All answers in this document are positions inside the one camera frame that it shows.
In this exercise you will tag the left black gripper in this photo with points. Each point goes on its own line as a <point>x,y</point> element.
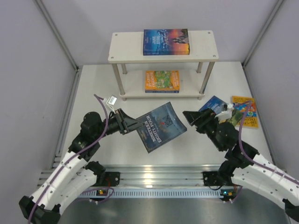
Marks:
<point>122,122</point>

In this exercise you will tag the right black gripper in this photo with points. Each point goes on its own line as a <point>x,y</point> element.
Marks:
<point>203,123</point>

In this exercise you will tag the Animal Farm book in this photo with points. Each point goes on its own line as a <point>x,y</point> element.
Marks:
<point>216,104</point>

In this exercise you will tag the dark blue book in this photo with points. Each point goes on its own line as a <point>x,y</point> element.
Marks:
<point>161,126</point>

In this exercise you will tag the blue 91-Storey Treehouse book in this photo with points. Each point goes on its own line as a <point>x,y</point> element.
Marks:
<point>153,91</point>

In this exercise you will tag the orange treehouse book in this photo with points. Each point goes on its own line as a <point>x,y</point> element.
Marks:
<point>162,80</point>
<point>240,104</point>

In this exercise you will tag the Jane Eyre book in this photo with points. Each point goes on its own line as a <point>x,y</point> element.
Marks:
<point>165,42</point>

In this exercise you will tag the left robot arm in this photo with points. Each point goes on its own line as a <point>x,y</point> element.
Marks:
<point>76,171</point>

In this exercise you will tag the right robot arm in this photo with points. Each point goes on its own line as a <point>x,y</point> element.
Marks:
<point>244,165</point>

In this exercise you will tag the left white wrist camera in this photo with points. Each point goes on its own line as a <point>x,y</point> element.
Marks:
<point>110,102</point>

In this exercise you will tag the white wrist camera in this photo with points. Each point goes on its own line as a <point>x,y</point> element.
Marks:
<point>110,102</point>
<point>226,112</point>

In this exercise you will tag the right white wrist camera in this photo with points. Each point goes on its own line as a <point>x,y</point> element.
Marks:
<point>226,112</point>

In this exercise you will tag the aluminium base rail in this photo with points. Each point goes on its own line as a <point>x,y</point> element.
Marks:
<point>151,171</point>

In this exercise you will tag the perforated cable tray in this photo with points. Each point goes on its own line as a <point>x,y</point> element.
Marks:
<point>161,193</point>

